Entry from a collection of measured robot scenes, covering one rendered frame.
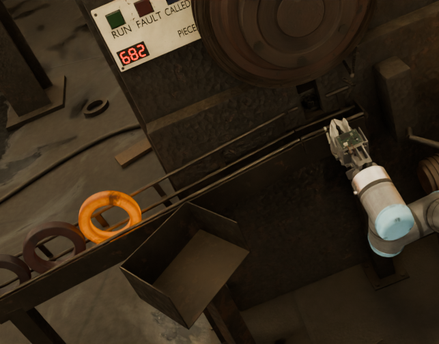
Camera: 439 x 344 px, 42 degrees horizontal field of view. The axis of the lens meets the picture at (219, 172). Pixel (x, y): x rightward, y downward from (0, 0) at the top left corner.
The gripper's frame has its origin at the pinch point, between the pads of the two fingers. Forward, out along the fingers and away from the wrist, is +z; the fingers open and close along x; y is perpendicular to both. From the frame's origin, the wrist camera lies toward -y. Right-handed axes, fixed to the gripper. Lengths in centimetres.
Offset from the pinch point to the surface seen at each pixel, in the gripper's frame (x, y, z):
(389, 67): -20.8, 2.3, 9.4
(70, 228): 83, -6, 7
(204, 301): 51, -6, -31
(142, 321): 89, -80, 5
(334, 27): -5.3, 28.9, 6.0
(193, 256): 50, -10, -16
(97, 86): 103, -152, 225
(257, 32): 12.9, 35.6, 7.8
